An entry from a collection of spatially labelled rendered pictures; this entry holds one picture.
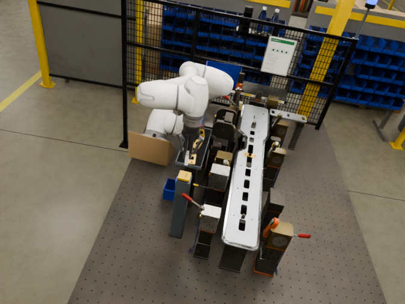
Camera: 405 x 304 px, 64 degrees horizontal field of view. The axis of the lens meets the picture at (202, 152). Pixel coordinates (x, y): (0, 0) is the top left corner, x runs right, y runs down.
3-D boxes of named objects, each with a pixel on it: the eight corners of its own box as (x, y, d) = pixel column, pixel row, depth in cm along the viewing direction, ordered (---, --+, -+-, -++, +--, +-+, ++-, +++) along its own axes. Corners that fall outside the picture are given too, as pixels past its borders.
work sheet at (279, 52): (285, 76, 277) (297, 41, 258) (260, 71, 278) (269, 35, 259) (285, 75, 278) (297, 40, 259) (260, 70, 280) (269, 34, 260)
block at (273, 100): (266, 137, 280) (278, 101, 258) (257, 135, 281) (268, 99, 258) (266, 132, 286) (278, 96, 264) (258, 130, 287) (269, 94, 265)
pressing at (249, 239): (264, 253, 152) (264, 251, 151) (217, 242, 154) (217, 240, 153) (269, 109, 260) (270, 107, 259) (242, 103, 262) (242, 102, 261)
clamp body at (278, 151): (275, 193, 227) (290, 155, 206) (258, 190, 228) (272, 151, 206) (275, 187, 232) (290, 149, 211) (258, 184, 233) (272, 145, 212)
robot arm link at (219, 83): (172, 120, 251) (199, 129, 256) (168, 139, 243) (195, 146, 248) (205, 57, 184) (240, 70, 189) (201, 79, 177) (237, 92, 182)
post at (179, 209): (181, 239, 187) (190, 184, 160) (168, 236, 187) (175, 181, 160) (184, 228, 193) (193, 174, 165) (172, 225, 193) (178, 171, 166)
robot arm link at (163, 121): (144, 131, 242) (152, 104, 245) (167, 138, 247) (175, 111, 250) (146, 128, 227) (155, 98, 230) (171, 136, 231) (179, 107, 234)
